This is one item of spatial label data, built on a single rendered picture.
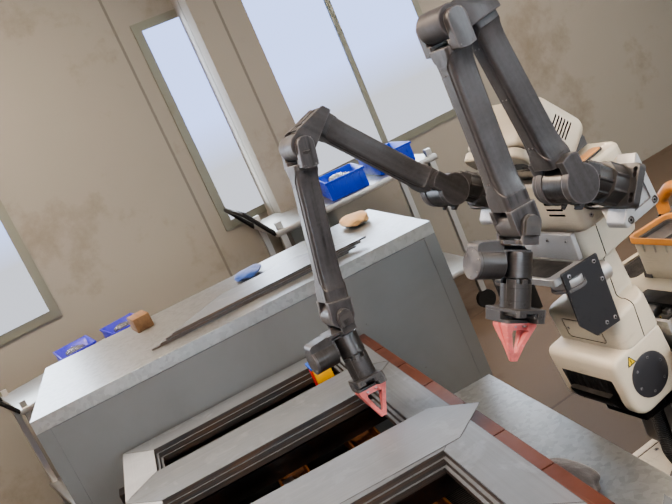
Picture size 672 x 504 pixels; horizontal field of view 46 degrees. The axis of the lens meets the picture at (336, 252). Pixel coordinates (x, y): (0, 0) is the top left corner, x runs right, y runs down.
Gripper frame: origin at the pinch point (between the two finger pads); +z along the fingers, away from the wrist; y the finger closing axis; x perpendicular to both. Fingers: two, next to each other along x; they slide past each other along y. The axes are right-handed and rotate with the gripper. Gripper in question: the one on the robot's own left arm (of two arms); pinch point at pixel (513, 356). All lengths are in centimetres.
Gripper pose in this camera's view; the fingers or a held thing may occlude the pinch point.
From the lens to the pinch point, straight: 150.2
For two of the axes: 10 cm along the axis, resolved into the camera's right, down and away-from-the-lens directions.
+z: -0.2, 10.0, 0.4
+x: 9.1, 0.0, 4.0
